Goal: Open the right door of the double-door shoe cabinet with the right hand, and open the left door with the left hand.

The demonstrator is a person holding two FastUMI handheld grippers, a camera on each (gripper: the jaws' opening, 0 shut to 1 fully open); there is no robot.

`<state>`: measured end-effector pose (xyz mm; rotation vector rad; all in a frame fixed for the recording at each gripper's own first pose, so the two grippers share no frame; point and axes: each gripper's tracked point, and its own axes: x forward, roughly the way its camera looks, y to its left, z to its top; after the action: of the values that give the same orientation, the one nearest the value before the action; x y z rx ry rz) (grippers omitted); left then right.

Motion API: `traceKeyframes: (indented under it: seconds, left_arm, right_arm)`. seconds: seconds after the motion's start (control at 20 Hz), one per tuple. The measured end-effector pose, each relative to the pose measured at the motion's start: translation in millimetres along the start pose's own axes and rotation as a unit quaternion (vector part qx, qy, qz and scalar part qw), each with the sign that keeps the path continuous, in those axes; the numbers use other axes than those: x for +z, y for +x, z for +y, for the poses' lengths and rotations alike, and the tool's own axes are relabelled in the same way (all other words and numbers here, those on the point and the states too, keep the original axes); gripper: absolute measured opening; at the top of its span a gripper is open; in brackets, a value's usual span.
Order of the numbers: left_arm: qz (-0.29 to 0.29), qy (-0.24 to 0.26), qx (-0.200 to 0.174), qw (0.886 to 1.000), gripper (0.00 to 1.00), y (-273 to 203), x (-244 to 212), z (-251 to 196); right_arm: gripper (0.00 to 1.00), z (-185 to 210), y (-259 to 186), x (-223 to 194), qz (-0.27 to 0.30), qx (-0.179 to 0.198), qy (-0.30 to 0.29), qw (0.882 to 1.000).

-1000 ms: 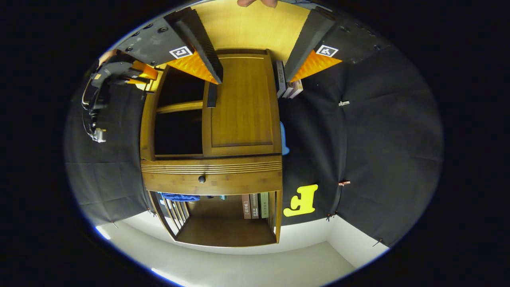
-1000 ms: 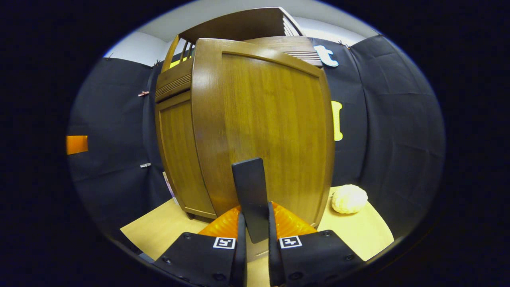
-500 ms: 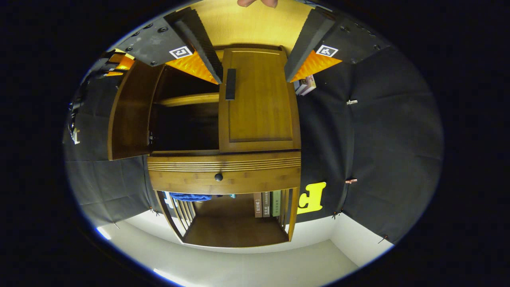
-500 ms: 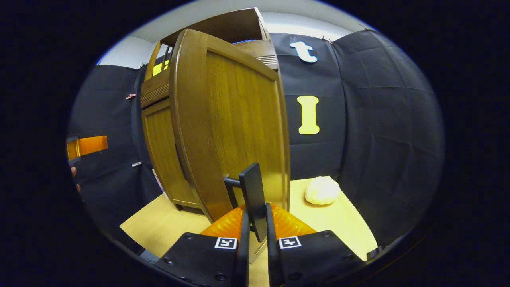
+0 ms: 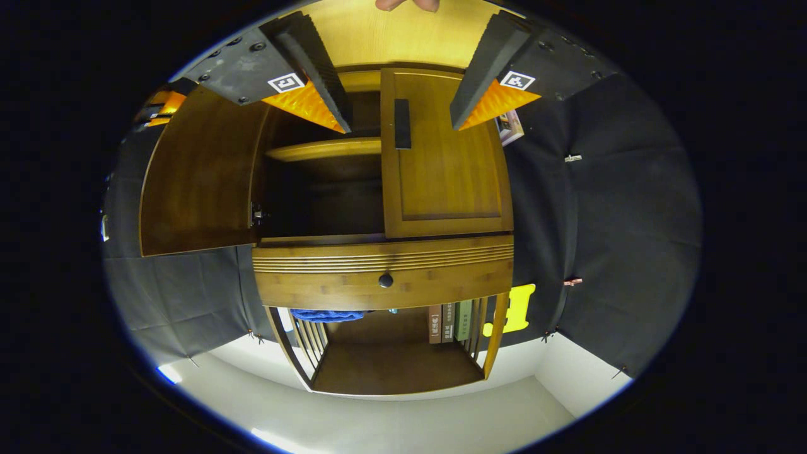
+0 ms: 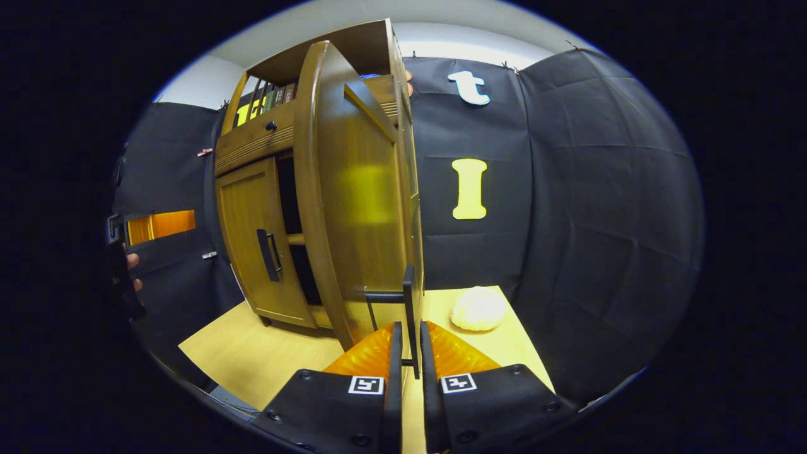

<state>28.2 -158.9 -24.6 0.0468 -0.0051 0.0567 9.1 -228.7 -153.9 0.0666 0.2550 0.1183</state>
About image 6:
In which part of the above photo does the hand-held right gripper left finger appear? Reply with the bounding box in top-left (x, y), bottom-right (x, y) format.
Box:
top-left (251, 322), bottom-right (404, 454)

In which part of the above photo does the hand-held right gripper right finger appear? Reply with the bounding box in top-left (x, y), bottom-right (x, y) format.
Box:
top-left (419, 320), bottom-right (576, 454)

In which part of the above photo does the wooden shoe cabinet door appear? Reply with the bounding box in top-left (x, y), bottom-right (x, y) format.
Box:
top-left (216, 156), bottom-right (317, 330)
top-left (293, 41), bottom-right (424, 380)

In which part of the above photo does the wooden double-door shoe cabinet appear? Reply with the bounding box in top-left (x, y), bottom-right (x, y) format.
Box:
top-left (214, 18), bottom-right (424, 330)

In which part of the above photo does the white fluffy ball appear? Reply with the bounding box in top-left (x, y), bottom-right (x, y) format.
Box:
top-left (451, 286), bottom-right (508, 332)

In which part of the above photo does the wooden drawer with black knob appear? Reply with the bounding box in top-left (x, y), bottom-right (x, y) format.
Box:
top-left (214, 101), bottom-right (297, 177)

